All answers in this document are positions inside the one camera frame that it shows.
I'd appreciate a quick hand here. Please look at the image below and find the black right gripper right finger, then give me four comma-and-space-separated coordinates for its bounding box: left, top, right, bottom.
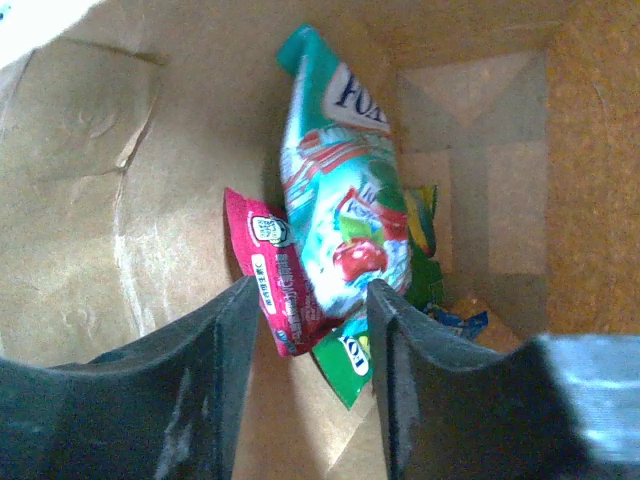
366, 280, 639, 479

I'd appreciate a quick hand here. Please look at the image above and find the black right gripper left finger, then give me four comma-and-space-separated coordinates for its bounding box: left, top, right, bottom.
1, 276, 259, 479

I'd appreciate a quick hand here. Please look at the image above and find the yellow green snack packet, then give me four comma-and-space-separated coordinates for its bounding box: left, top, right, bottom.
312, 185, 444, 409

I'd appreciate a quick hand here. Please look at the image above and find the red snack packet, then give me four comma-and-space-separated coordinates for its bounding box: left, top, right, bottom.
224, 188, 344, 357

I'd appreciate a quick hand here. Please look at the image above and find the teal snack packet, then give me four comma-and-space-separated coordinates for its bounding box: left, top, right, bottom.
277, 24, 411, 318

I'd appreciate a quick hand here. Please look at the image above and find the brown paper bag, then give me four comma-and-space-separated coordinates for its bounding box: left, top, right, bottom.
1, 1, 639, 479

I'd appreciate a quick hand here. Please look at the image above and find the small blue wrapper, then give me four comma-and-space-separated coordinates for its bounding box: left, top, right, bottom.
423, 303, 489, 341

